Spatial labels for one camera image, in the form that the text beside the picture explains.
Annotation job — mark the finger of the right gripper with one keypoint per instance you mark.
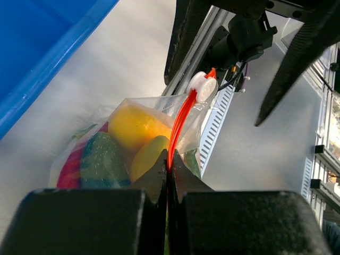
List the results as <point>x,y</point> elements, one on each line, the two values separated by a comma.
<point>189,16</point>
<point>319,32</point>

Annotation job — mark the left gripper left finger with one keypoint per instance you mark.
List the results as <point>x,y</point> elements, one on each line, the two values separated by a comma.
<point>93,221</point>

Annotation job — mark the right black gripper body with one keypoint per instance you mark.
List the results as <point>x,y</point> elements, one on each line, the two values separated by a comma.
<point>253,9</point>

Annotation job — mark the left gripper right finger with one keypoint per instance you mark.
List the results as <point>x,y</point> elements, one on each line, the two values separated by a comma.
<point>205,221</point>

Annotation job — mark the red chili pepper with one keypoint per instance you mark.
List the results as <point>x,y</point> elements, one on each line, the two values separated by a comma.
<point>69,176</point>

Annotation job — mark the green cucumber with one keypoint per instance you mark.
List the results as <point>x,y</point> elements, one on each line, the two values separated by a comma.
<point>102,165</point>

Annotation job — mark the clear orange zip bag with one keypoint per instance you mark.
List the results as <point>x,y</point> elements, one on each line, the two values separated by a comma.
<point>118,145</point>

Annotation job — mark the red orange mango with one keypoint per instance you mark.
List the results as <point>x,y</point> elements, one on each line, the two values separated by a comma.
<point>147,156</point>

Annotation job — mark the yellow orange mango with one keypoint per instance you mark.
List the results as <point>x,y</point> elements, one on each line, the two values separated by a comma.
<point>132,127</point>

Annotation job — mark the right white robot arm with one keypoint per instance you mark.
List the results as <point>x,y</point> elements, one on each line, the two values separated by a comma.
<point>249,34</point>

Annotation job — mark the blue plastic bin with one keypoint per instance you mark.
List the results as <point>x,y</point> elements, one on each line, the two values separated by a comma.
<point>37,39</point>

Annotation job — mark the aluminium front rail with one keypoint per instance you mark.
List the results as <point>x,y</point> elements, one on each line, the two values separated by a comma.
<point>215,18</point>

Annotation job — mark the white slotted cable duct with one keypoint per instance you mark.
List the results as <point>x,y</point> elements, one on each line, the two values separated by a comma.
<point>212,125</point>

